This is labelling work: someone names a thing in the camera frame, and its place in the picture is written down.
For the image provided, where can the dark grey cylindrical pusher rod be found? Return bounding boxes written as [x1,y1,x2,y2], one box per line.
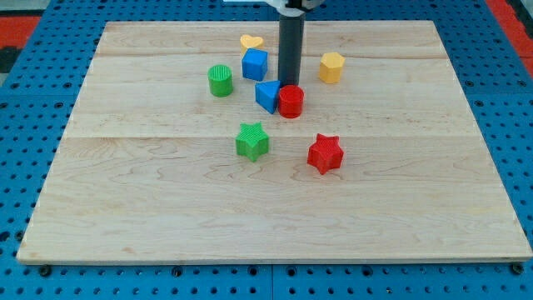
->
[277,14,306,86]

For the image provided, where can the blue triangle block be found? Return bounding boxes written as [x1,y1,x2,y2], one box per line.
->
[255,80,281,114]

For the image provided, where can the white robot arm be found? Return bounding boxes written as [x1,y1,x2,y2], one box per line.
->
[258,0,325,87]

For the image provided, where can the yellow heart block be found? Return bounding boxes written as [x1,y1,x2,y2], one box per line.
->
[240,34,264,55]

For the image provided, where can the blue cube block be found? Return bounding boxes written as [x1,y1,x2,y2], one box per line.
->
[242,48,268,81]

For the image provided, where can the yellow hexagon block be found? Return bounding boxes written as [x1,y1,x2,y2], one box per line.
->
[318,52,346,84]

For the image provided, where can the red cylinder block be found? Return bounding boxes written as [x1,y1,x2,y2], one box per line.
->
[278,85,305,118]

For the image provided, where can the green cylinder block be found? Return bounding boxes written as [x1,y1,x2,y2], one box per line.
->
[207,64,233,98]

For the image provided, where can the green star block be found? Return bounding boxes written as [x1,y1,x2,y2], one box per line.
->
[235,122,269,162]

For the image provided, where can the red star block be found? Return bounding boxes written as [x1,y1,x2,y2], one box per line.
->
[307,133,344,175]

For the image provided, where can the light wooden board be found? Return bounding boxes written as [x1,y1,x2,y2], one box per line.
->
[17,21,532,265]

